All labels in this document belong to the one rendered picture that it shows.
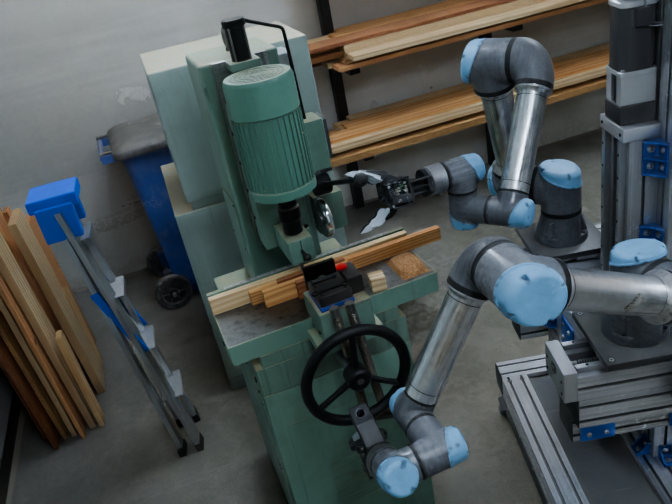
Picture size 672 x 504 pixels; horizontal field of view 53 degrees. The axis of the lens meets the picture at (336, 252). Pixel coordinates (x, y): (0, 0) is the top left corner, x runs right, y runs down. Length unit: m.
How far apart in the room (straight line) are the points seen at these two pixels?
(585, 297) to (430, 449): 0.42
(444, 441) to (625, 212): 0.77
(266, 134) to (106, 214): 2.63
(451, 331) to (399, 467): 0.29
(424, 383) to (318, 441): 0.62
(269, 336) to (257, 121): 0.54
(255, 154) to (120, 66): 2.36
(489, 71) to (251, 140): 0.64
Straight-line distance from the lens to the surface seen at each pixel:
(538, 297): 1.25
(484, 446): 2.61
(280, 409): 1.89
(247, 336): 1.76
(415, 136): 3.90
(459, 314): 1.40
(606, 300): 1.39
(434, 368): 1.44
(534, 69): 1.78
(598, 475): 2.25
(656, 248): 1.64
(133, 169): 3.46
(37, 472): 3.15
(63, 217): 2.35
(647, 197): 1.82
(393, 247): 1.95
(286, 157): 1.65
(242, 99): 1.62
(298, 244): 1.79
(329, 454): 2.05
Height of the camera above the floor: 1.87
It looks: 28 degrees down
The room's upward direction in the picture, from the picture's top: 12 degrees counter-clockwise
